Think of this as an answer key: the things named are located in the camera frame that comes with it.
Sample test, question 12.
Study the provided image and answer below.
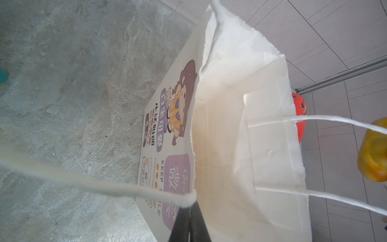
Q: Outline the red plush fish toy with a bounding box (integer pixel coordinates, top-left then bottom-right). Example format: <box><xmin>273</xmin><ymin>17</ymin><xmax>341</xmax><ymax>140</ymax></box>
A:
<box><xmin>291</xmin><ymin>93</ymin><xmax>308</xmax><ymax>143</ymax></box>

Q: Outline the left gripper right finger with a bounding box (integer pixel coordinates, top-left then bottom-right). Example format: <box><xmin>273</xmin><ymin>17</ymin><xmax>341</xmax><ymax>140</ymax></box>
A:
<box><xmin>189</xmin><ymin>202</ymin><xmax>211</xmax><ymax>242</ymax></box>

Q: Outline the white printed paper bag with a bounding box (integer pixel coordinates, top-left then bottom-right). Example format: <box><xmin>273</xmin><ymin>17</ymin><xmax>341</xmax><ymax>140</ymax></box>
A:
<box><xmin>0</xmin><ymin>0</ymin><xmax>387</xmax><ymax>242</ymax></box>

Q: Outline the dark orange oval bread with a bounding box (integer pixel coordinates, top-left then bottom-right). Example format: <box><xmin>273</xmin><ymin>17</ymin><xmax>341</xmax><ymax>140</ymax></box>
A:
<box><xmin>357</xmin><ymin>129</ymin><xmax>387</xmax><ymax>183</ymax></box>

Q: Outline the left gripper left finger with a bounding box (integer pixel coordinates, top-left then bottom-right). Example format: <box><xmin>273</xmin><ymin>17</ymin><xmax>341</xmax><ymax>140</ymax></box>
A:
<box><xmin>168</xmin><ymin>208</ymin><xmax>190</xmax><ymax>242</ymax></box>

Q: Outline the teal bottle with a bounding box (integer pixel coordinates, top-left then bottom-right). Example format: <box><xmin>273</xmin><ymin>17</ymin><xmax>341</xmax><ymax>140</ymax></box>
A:
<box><xmin>0</xmin><ymin>68</ymin><xmax>8</xmax><ymax>84</ymax></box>

